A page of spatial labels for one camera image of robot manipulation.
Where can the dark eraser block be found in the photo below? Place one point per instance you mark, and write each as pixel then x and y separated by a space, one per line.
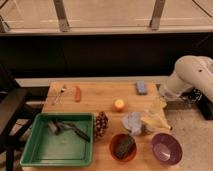
pixel 124 147

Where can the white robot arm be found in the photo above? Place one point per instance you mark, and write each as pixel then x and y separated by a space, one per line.
pixel 189 72

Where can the orange bowl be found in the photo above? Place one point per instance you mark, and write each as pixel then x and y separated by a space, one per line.
pixel 113 144

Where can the purple bowl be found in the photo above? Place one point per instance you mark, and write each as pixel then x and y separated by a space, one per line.
pixel 166 149

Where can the orange candle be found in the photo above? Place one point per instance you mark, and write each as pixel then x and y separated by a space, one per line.
pixel 119 105

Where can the blue sponge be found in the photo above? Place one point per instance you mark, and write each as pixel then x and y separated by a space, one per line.
pixel 141 88

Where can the brown pine cone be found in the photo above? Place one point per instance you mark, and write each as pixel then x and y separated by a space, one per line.
pixel 100 125

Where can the crumpled blue-grey cloth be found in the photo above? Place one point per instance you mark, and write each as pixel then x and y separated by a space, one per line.
pixel 132 122

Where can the metal fork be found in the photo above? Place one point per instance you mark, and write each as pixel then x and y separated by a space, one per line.
pixel 63 89

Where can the yellow banana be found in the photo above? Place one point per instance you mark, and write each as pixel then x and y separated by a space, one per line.
pixel 154 115

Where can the black dish brush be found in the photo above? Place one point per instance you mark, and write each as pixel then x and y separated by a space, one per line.
pixel 57 127

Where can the green plastic tray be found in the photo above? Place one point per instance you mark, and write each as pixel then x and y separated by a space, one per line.
pixel 67 149

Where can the black chair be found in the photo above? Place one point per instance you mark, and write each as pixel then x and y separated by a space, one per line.
pixel 16 116

